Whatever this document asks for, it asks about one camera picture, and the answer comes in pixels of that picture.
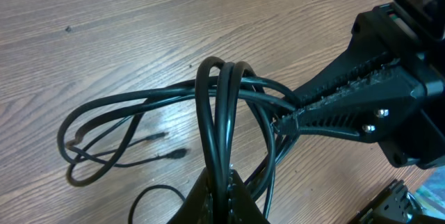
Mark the black USB cable silver plug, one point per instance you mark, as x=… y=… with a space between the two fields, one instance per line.
x=216 y=90

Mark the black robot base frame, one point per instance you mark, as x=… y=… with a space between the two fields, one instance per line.
x=395 y=205

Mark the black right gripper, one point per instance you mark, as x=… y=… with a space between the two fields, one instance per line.
x=386 y=88

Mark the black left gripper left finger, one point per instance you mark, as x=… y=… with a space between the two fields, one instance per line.
x=198 y=205

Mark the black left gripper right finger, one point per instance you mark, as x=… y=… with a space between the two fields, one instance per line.
x=242 y=209

